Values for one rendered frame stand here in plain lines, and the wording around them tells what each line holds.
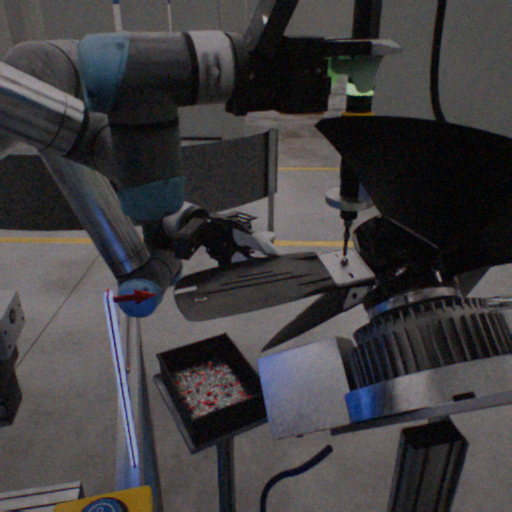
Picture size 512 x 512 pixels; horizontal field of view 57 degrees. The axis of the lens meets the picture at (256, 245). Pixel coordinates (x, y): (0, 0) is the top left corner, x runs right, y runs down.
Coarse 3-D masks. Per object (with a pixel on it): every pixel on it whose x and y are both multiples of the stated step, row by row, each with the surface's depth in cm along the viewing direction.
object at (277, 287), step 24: (240, 264) 75; (264, 264) 72; (288, 264) 72; (312, 264) 71; (216, 288) 67; (240, 288) 66; (264, 288) 66; (288, 288) 66; (312, 288) 66; (336, 288) 66; (192, 312) 60; (216, 312) 60; (240, 312) 60
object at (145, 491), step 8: (136, 488) 50; (144, 488) 50; (96, 496) 50; (104, 496) 50; (112, 496) 50; (120, 496) 50; (128, 496) 50; (136, 496) 50; (144, 496) 50; (152, 496) 51; (64, 504) 49; (72, 504) 49; (80, 504) 49; (88, 504) 49; (120, 504) 49; (128, 504) 49; (136, 504) 49; (144, 504) 49; (152, 504) 50
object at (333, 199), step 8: (360, 184) 63; (328, 192) 67; (336, 192) 67; (360, 192) 64; (328, 200) 66; (336, 200) 64; (344, 200) 64; (352, 200) 64; (360, 200) 64; (368, 200) 63; (336, 208) 65; (344, 208) 64; (352, 208) 64; (360, 208) 64; (368, 208) 64
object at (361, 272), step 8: (320, 256) 74; (328, 256) 74; (336, 256) 73; (352, 256) 73; (328, 264) 72; (336, 264) 72; (352, 264) 71; (360, 264) 71; (336, 272) 70; (344, 272) 70; (352, 272) 70; (360, 272) 70; (368, 272) 69; (336, 280) 68; (344, 280) 68; (352, 280) 68; (360, 280) 68; (368, 280) 68
